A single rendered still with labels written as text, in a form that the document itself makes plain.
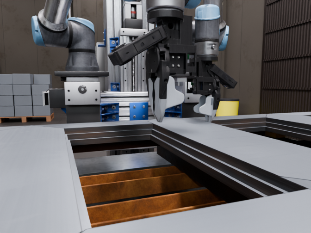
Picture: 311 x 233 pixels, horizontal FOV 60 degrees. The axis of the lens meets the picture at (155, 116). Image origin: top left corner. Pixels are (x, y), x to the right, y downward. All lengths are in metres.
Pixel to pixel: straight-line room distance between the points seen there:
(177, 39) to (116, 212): 0.39
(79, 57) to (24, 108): 6.39
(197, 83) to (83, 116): 0.52
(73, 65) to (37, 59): 10.96
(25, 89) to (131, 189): 6.89
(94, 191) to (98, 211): 0.13
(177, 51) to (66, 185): 0.31
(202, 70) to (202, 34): 0.11
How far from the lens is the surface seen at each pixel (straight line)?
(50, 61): 12.12
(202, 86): 0.84
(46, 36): 1.21
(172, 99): 0.53
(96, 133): 0.80
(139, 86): 1.38
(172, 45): 0.52
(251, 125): 1.03
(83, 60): 1.23
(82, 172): 0.99
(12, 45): 12.41
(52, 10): 1.14
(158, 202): 0.66
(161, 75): 0.50
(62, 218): 0.28
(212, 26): 0.86
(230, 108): 5.17
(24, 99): 7.58
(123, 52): 0.49
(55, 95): 1.37
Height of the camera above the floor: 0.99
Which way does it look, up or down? 7 degrees down
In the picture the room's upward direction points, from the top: straight up
